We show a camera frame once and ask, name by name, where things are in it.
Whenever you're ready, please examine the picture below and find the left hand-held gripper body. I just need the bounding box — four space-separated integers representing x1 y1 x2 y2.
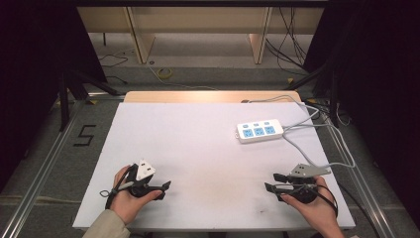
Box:
125 159 164 199

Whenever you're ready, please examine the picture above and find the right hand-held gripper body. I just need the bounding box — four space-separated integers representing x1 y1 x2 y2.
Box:
285 164 332 204

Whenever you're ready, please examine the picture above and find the person's left hand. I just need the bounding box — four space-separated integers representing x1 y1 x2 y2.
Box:
109 165 163 226

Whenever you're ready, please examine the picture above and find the person's right hand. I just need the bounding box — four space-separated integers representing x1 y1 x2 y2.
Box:
279 176 342 232

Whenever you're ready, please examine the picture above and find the white foam board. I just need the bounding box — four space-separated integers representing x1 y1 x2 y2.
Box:
71 101 357 232

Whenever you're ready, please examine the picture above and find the white power strip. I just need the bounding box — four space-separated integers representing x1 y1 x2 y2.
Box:
236 118 285 145

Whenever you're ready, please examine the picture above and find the black metal stand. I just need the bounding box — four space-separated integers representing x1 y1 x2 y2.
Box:
282 62 342 129
57 67 122 132

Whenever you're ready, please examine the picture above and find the yellow tape roll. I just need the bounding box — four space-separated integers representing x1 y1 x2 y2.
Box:
157 66 173 80

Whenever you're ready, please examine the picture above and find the light wooden desk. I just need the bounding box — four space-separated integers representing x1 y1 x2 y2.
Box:
76 6 325 65

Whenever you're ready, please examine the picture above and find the black cord with loop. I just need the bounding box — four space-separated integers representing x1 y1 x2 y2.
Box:
99 166 137 210

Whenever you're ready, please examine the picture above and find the black wrist strap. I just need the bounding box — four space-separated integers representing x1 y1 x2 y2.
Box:
316 183 340 218

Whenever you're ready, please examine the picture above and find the aluminium floor rail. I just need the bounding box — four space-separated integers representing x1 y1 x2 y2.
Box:
320 113 399 238
0 93 125 238

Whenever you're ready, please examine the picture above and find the grey looped cable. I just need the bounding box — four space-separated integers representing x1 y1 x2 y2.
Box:
281 123 357 170

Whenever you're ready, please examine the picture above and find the thick black floor cable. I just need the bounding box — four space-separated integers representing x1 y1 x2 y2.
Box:
336 180 382 238

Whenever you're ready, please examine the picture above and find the grey power strip cord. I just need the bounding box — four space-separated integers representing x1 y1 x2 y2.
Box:
242 94 321 132

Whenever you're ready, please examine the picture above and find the white floor cable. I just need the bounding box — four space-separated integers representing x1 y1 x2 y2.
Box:
147 62 219 91

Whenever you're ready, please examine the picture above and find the thin black floor cable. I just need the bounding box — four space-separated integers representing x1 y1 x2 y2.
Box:
98 54 129 85

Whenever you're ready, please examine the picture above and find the bundle of black cables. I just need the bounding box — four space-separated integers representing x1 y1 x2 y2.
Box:
264 7 309 76

